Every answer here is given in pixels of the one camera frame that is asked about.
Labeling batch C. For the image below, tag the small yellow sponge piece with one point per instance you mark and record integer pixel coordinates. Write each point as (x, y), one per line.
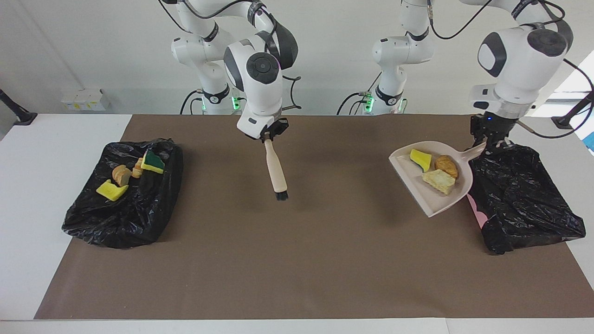
(420, 159)

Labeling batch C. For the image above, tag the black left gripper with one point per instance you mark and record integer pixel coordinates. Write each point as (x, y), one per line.
(492, 126)

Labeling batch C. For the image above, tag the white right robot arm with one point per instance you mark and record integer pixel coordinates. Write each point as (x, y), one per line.
(262, 97)

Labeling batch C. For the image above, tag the yellow green scouring sponge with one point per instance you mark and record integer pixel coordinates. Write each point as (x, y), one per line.
(153, 163)

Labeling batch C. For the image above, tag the black trash bag liner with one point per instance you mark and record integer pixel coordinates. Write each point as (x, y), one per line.
(519, 195)

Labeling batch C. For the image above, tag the black clamp stand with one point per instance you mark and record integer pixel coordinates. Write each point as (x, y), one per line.
(21, 118)
(564, 121)

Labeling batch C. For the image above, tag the pink plastic bin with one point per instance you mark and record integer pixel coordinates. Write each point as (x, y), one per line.
(475, 208)

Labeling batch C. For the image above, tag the black trash bag bin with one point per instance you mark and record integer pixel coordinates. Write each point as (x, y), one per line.
(125, 218)

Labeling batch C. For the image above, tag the beige plastic dustpan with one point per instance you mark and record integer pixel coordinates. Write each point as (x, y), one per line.
(431, 199)

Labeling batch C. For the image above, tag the brown fried croquette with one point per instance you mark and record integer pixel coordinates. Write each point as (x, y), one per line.
(448, 166)

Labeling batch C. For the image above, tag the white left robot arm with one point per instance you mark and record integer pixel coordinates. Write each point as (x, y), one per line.
(515, 79)

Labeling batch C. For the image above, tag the beige brush black bristles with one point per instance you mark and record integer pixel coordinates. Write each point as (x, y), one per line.
(276, 169)

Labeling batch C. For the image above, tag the blue object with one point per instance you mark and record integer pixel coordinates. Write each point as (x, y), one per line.
(590, 141)

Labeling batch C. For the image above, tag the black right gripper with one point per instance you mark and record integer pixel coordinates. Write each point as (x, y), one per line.
(277, 129)

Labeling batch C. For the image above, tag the striped bread piece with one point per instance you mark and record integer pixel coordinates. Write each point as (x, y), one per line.
(121, 175)
(137, 170)

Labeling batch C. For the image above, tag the curved yellow sponge piece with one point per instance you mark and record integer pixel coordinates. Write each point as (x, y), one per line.
(110, 191)

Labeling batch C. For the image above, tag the brown table mat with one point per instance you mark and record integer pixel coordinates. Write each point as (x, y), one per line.
(278, 287)

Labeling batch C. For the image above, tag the white wall sockets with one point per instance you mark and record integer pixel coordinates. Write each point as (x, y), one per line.
(86, 99)

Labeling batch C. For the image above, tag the pale bread chunk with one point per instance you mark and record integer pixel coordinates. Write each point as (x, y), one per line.
(438, 181)

